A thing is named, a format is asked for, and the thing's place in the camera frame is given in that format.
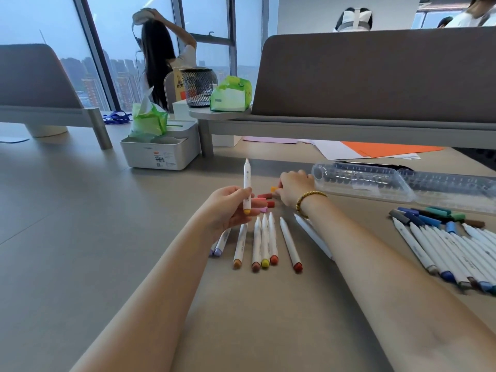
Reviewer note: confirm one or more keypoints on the person's left forearm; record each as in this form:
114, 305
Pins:
147, 306

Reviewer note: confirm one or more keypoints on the person's right forearm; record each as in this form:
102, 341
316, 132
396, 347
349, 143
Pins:
395, 298

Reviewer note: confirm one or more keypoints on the dark window frame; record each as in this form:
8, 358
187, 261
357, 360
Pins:
211, 37

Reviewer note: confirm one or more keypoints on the small white box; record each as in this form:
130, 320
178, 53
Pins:
182, 110

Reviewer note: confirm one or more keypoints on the group of cool-coloured white markers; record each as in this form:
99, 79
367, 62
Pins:
416, 247

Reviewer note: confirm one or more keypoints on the black mesh pen holder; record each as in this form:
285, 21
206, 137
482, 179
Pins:
197, 89

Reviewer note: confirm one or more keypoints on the lilac paper sheet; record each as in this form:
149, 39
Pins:
271, 140

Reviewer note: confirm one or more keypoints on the group of warm-coloured white markers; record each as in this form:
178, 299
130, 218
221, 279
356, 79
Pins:
290, 244

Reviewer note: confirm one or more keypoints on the clear plastic marker case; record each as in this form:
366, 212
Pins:
360, 182

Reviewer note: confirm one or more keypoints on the black smartphone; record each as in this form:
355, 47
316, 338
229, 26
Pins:
387, 165

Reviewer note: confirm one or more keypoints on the white headset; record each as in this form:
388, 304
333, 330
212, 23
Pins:
139, 15

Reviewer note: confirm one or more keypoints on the orange paper sheet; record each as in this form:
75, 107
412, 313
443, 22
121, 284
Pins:
379, 149

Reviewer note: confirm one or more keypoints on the yellow carton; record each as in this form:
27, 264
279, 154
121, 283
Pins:
178, 83

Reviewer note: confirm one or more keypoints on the amber-ended white marker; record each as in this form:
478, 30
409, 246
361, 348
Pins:
247, 178

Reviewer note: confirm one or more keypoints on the crumpled green tissue pack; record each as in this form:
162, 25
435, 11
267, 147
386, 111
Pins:
149, 120

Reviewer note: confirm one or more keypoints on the white cylindrical container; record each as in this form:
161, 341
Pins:
46, 130

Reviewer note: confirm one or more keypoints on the white desk organizer box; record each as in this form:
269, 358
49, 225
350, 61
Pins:
159, 154

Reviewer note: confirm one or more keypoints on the person's right hand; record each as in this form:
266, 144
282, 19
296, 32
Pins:
296, 187

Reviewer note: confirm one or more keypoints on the group of warm-coloured marker caps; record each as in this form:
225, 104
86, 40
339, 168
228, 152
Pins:
265, 196

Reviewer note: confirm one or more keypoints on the papers with orange sheet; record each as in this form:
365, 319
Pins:
329, 149

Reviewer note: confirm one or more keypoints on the grey desk riser shelf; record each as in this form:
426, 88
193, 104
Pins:
329, 129
46, 116

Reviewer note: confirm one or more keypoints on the person's left hand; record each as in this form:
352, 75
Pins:
226, 207

